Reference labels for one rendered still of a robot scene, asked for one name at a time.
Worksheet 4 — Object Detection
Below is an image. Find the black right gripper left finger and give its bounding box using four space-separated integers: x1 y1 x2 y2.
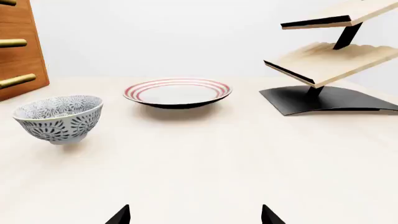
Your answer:
104 203 131 224

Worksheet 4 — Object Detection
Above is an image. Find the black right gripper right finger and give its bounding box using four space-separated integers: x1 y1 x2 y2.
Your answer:
261 203 286 224

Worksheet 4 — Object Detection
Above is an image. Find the white bowl with blue floral pattern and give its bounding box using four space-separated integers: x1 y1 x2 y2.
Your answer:
12 94 104 146

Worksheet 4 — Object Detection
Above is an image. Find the brown wooden drawer cabinet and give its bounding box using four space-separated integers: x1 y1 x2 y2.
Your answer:
0 0 50 103

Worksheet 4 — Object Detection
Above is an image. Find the red striped plate with black underside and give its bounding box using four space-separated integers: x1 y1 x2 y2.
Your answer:
123 77 233 110

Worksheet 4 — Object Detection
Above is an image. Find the tiered wooden shelf with black stand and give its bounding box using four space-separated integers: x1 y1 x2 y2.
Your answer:
258 0 398 116

